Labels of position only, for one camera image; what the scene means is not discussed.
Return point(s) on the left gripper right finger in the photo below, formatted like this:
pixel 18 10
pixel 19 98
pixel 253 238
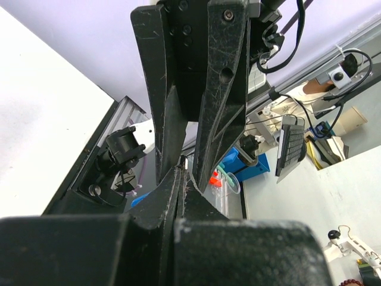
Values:
pixel 210 249

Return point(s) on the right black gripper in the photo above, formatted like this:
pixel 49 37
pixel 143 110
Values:
pixel 215 43

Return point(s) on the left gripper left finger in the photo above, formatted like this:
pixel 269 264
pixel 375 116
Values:
pixel 133 248

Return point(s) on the blue key tag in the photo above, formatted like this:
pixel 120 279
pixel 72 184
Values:
pixel 138 200

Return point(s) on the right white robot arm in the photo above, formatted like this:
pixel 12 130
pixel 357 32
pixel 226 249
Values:
pixel 128 149

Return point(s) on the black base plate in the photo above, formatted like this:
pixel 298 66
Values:
pixel 93 185

